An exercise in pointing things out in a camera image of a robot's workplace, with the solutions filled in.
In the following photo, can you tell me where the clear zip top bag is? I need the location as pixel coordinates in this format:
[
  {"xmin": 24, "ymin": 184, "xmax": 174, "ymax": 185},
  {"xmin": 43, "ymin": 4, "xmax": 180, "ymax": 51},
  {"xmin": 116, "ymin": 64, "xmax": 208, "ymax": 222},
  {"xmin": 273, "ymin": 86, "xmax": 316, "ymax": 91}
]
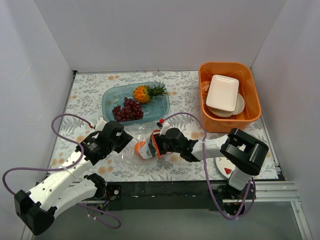
[{"xmin": 120, "ymin": 125, "xmax": 160, "ymax": 166}]

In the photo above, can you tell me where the fake orange fruit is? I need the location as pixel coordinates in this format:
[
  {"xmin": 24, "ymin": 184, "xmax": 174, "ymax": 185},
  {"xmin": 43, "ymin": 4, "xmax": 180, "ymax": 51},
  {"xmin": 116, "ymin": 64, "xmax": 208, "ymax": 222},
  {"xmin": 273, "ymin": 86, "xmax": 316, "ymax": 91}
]
[{"xmin": 134, "ymin": 141, "xmax": 146, "ymax": 154}]

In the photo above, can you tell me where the purple fake grape bunch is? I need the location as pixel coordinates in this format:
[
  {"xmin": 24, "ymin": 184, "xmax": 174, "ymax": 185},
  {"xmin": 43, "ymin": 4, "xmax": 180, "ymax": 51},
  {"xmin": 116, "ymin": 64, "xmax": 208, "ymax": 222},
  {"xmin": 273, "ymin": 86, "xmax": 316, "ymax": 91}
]
[
  {"xmin": 122, "ymin": 97, "xmax": 144, "ymax": 121},
  {"xmin": 112, "ymin": 105, "xmax": 134, "ymax": 122}
]

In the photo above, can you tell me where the fake pineapple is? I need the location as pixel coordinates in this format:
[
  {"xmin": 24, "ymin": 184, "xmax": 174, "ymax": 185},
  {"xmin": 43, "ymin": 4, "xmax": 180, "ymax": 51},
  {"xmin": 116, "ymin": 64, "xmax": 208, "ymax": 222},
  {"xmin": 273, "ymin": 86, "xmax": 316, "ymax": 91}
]
[{"xmin": 133, "ymin": 84, "xmax": 168, "ymax": 104}]

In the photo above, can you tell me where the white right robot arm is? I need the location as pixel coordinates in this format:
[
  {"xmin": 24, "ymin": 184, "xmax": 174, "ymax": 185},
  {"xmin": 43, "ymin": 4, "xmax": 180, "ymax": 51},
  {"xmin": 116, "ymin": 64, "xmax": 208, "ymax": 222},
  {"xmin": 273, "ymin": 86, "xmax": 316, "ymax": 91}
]
[{"xmin": 153, "ymin": 127, "xmax": 269, "ymax": 199}]

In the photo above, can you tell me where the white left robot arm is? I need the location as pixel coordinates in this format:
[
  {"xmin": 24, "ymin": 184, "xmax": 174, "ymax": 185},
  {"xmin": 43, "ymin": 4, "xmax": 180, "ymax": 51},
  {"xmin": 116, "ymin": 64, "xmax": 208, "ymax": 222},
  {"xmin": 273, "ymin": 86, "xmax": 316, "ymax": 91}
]
[{"xmin": 14, "ymin": 118, "xmax": 133, "ymax": 236}]

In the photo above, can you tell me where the teal transparent plastic tray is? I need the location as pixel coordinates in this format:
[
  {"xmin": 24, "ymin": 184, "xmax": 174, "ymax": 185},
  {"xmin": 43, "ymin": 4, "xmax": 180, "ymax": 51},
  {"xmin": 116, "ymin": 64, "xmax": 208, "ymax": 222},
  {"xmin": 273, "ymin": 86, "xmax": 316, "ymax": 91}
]
[{"xmin": 102, "ymin": 81, "xmax": 170, "ymax": 126}]

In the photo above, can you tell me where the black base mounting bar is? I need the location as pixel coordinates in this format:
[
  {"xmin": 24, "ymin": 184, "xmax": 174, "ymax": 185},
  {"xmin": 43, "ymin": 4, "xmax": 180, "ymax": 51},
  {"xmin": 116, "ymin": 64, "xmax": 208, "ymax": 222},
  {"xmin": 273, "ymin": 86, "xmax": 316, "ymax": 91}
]
[{"xmin": 84, "ymin": 179, "xmax": 248, "ymax": 217}]

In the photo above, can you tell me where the watermelon pattern round plate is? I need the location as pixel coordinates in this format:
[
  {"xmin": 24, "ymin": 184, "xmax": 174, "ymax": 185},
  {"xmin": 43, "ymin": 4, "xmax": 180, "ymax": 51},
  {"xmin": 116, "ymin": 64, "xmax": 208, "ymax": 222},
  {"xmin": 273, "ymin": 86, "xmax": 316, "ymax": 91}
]
[{"xmin": 214, "ymin": 157, "xmax": 236, "ymax": 179}]

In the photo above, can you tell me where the white rectangular plate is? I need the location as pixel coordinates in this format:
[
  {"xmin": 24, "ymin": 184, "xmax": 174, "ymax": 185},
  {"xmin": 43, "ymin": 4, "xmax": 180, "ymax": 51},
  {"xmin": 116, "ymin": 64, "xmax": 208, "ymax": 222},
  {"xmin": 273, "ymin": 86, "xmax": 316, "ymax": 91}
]
[{"xmin": 205, "ymin": 74, "xmax": 239, "ymax": 112}]

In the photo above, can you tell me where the orange plastic basket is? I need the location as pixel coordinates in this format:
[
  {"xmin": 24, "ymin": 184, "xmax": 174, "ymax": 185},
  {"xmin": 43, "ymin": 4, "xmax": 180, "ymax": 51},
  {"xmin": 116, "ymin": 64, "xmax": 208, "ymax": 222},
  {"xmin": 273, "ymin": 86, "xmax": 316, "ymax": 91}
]
[{"xmin": 198, "ymin": 61, "xmax": 262, "ymax": 133}]

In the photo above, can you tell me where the cream round plate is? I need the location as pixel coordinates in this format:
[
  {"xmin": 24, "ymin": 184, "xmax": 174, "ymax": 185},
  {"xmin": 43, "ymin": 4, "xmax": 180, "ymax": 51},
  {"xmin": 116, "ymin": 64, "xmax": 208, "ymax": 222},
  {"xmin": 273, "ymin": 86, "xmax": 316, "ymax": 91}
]
[{"xmin": 207, "ymin": 93, "xmax": 245, "ymax": 118}]

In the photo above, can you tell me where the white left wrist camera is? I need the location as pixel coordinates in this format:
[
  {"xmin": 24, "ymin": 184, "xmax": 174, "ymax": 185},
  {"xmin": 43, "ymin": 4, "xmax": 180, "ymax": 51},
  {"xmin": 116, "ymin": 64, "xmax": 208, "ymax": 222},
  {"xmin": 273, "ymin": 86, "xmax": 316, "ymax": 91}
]
[{"xmin": 94, "ymin": 117, "xmax": 107, "ymax": 131}]

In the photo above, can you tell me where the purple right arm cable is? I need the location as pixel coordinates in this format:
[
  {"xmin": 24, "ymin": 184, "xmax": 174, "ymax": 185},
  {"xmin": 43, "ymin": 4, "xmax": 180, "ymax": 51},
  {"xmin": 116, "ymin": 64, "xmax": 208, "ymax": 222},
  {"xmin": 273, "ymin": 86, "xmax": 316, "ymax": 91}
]
[{"xmin": 159, "ymin": 112, "xmax": 257, "ymax": 221}]

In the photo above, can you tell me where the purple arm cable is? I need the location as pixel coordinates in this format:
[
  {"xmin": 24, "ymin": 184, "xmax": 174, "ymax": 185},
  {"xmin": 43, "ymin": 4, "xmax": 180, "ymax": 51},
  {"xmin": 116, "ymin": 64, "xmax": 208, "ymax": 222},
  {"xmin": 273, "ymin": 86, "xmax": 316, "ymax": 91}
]
[
  {"xmin": 159, "ymin": 112, "xmax": 257, "ymax": 221},
  {"xmin": 2, "ymin": 113, "xmax": 122, "ymax": 230}
]

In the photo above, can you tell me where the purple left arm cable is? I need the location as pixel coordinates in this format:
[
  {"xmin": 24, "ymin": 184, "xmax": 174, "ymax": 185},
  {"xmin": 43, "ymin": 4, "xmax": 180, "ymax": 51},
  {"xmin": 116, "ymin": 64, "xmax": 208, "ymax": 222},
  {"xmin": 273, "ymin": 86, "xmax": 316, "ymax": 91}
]
[{"xmin": 2, "ymin": 113, "xmax": 122, "ymax": 230}]

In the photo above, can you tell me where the aluminium frame rail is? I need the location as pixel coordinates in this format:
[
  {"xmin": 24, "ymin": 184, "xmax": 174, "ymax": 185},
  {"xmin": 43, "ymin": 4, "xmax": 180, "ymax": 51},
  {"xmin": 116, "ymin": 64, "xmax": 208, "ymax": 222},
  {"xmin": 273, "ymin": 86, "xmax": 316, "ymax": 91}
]
[{"xmin": 244, "ymin": 181, "xmax": 314, "ymax": 240}]

